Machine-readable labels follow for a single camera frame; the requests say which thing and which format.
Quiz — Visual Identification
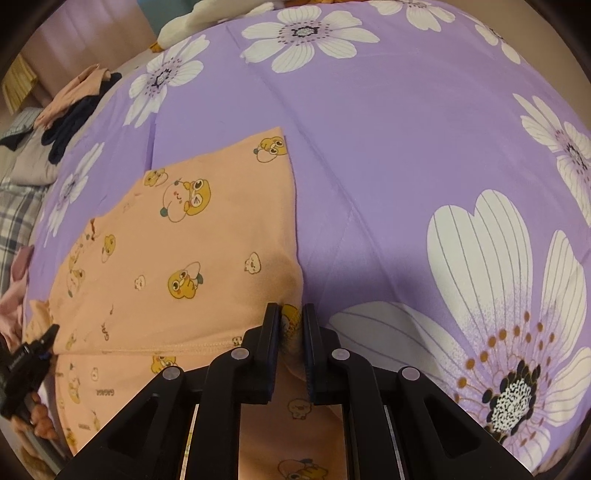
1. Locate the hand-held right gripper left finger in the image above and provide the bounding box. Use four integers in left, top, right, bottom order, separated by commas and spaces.
55, 303, 283, 480

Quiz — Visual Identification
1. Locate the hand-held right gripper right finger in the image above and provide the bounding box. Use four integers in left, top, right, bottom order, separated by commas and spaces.
302, 303, 537, 480

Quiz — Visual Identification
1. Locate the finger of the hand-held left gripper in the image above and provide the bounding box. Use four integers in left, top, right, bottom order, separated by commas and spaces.
21, 323, 61, 358

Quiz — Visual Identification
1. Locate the orange cartoon-print shirt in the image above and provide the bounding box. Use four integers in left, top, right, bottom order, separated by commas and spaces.
23, 126, 352, 480

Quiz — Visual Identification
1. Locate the person's left hand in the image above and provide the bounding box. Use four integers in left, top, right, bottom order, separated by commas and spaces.
14, 391, 60, 442

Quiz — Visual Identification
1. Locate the pink cloth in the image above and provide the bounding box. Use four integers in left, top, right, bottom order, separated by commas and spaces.
0, 244, 35, 340

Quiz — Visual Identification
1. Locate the plaid blanket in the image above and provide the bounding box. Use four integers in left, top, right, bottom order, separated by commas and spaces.
0, 179, 52, 261

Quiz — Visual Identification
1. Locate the purple floral bedsheet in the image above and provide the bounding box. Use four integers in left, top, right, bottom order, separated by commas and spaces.
28, 0, 591, 476

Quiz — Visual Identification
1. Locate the navy garment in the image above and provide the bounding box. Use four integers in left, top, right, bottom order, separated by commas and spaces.
41, 71, 123, 167

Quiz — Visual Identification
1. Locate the grey striped cloth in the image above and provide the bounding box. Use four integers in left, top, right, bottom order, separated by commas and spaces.
0, 107, 43, 151

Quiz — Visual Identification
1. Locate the peach garment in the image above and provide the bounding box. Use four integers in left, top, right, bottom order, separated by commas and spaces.
34, 64, 112, 131

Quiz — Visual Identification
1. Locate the yellow woven item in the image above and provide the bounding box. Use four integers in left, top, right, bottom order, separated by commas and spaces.
0, 54, 40, 114

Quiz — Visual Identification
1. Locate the cream cloth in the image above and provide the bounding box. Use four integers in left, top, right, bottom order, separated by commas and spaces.
156, 0, 278, 48

